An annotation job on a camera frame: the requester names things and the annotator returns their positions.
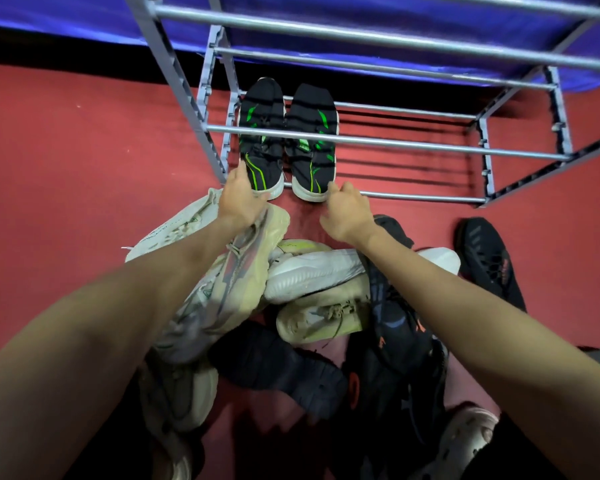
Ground person's left cream clog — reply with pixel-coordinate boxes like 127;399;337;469
147;429;196;480

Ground person's cream clog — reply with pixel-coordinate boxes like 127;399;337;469
147;429;196;480
409;402;501;480

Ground person's right forearm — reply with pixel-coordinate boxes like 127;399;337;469
352;227;600;480

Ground black sneaker green stripes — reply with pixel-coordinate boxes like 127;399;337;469
283;83;340;203
237;77;287;201

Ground black sneaker red patch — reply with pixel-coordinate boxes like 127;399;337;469
453;217;527;313
342;339;411;480

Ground person's left hand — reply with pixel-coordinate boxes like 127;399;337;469
217;162;271;231

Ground white knit sneaker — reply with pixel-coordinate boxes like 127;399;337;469
123;187;226;263
139;352;220;435

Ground grey metal shoe rack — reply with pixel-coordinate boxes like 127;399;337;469
122;0;600;208

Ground person's right cream clog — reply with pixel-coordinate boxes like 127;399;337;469
409;402;501;480

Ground person's right hand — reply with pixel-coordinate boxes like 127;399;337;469
319;181;379;248

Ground blue tarp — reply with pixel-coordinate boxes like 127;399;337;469
0;0;600;93

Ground plain white sneaker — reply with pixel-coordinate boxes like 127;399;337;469
416;246;462;277

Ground person's left forearm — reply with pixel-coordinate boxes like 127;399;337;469
0;217;246;480

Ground pale yellow sneaker white sole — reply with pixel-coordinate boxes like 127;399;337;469
263;238;369;305
275;274;373;347

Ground dark grey sneaker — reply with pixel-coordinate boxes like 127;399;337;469
207;319;350;421

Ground black sneaker white pattern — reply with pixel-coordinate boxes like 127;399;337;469
399;339;451;445

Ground person's black trousers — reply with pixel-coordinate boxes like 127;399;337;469
62;364;556;480

